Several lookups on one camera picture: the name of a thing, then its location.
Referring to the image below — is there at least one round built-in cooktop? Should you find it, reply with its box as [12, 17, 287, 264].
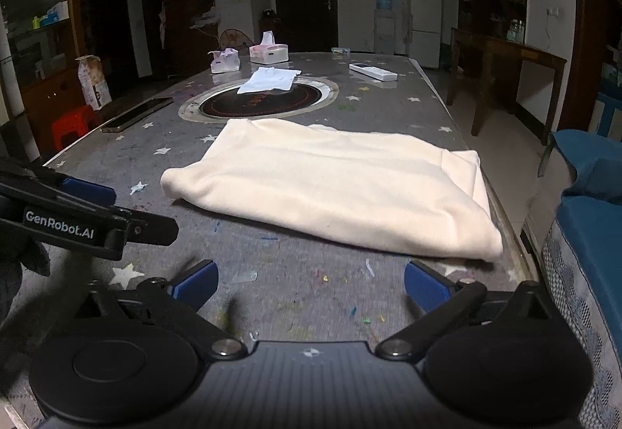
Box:
[178, 76, 339, 123]

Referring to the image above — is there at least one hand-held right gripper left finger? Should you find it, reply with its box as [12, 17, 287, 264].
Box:
[73, 260, 248, 361]

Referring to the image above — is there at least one red plastic stool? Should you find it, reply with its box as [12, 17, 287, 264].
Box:
[50, 105, 98, 150]

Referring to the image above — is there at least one blue plastic stool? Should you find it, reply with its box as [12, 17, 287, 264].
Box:
[595, 91, 622, 138]

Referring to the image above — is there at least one white paper tissue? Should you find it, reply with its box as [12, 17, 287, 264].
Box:
[236, 66, 302, 95]

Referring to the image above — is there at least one wooden glass-front cabinet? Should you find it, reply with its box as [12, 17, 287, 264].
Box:
[0, 0, 86, 152]

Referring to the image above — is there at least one blue chair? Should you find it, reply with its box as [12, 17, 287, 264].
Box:
[537, 128, 622, 203]

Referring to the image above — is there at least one wooden side desk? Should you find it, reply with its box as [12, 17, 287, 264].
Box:
[446, 27, 568, 145]

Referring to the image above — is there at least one grey star-print table cover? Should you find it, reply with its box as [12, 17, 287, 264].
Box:
[0, 51, 540, 429]

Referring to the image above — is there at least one person's left hand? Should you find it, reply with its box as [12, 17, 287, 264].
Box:
[0, 239, 51, 327]

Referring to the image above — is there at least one printed paper bag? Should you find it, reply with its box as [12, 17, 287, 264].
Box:
[75, 54, 112, 111]

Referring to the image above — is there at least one pink white tissue box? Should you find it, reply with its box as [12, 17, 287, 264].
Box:
[249, 31, 289, 65]

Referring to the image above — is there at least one pink hanging cloth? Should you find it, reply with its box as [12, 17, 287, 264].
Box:
[159, 4, 172, 48]

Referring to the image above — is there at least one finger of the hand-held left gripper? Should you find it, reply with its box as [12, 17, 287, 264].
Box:
[121, 209, 179, 247]
[0, 157, 117, 209]

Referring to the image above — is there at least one cream sweatshirt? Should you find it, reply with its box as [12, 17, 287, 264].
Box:
[160, 118, 503, 262]

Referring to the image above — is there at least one floral covered fan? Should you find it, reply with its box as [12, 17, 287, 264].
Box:
[218, 28, 254, 51]

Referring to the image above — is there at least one narrow wooden shelf cabinet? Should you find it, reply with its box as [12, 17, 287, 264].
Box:
[168, 0, 215, 75]

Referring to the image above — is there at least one white plastic bag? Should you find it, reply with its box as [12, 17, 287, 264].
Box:
[192, 7, 220, 28]

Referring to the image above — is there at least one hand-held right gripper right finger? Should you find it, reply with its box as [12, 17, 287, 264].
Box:
[375, 260, 559, 361]

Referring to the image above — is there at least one small white tissue pack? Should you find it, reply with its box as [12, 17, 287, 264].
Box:
[208, 48, 241, 74]

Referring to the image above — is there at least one white water dispenser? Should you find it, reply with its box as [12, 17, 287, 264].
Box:
[372, 8, 397, 54]

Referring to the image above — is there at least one dark smartphone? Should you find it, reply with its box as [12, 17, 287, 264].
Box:
[100, 96, 174, 133]

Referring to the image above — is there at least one white refrigerator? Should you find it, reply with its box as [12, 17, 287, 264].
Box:
[407, 0, 444, 69]

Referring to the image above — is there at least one white remote control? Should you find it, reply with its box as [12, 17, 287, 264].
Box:
[349, 62, 398, 82]

